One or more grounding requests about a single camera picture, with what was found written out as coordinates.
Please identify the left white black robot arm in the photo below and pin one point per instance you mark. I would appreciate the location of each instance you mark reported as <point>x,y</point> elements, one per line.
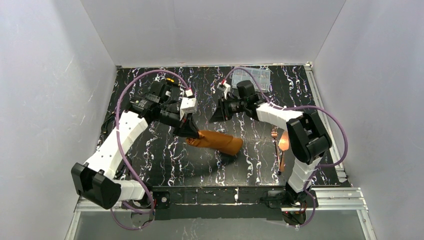
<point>95,180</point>

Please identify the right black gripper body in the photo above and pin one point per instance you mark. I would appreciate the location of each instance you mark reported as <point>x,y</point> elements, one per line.
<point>224,110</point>

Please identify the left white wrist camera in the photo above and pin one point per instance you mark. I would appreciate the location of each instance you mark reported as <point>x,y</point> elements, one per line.
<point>188,104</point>

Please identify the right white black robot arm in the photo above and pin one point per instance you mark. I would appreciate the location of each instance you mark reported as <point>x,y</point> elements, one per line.
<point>308,138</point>

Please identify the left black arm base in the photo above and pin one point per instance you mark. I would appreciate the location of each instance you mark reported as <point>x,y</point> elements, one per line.
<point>155,198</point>

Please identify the aluminium frame rail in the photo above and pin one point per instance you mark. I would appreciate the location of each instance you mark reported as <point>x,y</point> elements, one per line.
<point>230,213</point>

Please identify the clear plastic parts box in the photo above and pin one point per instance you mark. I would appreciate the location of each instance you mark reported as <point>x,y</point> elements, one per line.
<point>260,78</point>

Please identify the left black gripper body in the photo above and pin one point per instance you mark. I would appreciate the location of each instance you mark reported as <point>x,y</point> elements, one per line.
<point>182,122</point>

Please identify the orange cloth napkin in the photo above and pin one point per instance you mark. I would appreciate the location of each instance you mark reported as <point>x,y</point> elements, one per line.
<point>224,143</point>

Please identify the copper fork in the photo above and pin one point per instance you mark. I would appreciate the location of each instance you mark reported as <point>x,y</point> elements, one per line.
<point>274,135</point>

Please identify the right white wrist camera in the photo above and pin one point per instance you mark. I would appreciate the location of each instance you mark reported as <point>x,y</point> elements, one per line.
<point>224,87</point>

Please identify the copper cake server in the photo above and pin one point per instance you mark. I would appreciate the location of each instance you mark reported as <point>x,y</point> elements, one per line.
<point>283,145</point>

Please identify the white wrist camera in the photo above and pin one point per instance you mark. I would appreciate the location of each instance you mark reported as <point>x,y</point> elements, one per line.
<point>188,104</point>
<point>224,87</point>

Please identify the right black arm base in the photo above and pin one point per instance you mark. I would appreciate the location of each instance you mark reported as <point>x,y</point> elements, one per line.
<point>282,198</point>

